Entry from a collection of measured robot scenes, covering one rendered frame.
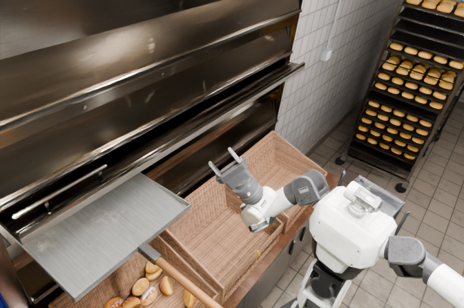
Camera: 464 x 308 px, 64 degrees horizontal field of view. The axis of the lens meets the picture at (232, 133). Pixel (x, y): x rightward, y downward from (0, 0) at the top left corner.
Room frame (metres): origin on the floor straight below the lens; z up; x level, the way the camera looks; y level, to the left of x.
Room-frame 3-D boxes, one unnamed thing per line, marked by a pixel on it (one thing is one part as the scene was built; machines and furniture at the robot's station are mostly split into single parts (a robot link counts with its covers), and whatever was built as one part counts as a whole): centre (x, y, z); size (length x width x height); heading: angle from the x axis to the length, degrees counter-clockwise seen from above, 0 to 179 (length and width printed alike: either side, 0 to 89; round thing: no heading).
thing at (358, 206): (0.96, -0.48, 1.47); 0.10 x 0.07 x 0.09; 49
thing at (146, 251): (0.82, 0.24, 1.19); 0.09 x 0.04 x 0.03; 57
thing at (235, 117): (1.50, 0.24, 1.16); 1.80 x 0.06 x 0.04; 147
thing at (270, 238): (1.36, -0.02, 0.72); 0.56 x 0.49 x 0.28; 146
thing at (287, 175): (1.86, -0.34, 0.72); 0.56 x 0.49 x 0.28; 148
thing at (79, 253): (0.94, 0.43, 1.19); 0.55 x 0.36 x 0.03; 147
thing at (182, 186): (1.49, 0.22, 1.02); 1.79 x 0.11 x 0.19; 147
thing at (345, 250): (1.00, -0.52, 1.27); 0.34 x 0.30 x 0.36; 49
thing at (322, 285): (1.03, -0.53, 1.00); 0.28 x 0.13 x 0.18; 147
